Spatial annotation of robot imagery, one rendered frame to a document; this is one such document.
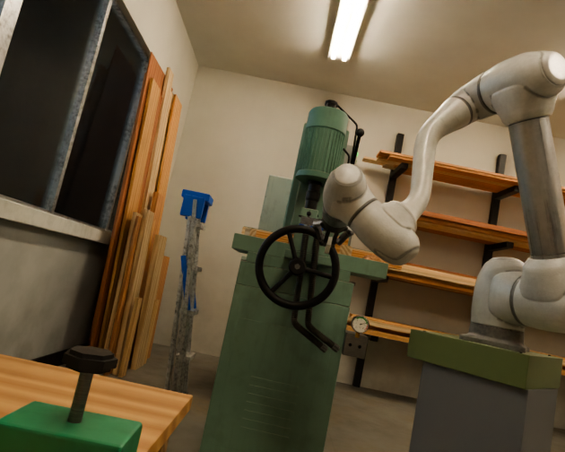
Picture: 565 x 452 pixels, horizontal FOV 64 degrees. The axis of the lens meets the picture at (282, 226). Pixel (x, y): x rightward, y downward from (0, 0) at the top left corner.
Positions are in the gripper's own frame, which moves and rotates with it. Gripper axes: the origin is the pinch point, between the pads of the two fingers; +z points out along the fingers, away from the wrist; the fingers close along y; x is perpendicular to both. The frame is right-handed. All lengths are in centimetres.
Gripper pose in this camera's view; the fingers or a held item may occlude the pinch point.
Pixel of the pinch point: (328, 245)
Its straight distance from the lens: 148.4
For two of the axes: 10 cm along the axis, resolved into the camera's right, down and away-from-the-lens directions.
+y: -9.8, -1.9, 0.6
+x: -2.0, 8.7, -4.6
